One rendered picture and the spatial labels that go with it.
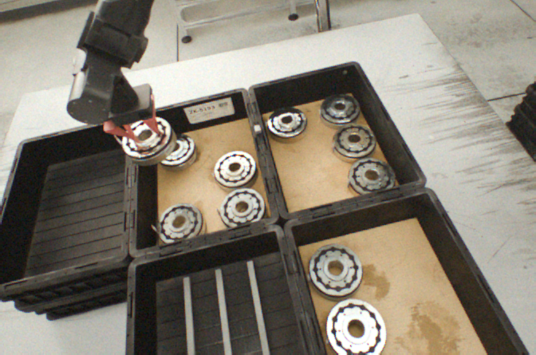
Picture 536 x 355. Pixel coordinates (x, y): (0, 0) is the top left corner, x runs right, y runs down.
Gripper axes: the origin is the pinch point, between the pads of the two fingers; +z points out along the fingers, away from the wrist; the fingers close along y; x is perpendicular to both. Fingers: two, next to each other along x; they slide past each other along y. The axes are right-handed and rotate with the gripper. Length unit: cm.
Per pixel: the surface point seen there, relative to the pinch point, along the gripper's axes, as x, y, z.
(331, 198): -13.2, 34.5, 22.1
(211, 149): 8.9, 8.5, 21.8
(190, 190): -2.3, 2.1, 21.3
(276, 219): -20.1, 21.6, 11.4
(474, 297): -41, 51, 16
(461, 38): 121, 162, 114
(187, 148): 8.7, 3.0, 18.8
